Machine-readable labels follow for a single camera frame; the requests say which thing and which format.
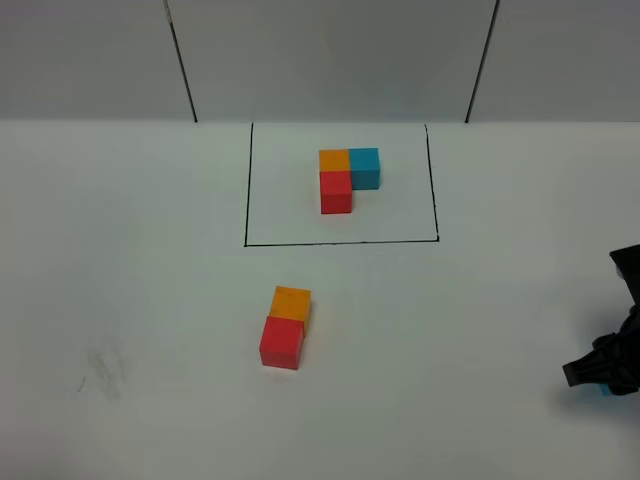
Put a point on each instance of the template orange cube block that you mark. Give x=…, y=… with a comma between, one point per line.
x=334, y=160

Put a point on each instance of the template red cube block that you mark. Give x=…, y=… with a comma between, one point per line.
x=336, y=194

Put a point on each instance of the template blue cube block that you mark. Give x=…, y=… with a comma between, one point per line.
x=365, y=168

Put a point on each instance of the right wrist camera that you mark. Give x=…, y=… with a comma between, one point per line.
x=627, y=262

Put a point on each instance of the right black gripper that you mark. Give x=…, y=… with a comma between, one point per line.
x=621, y=347

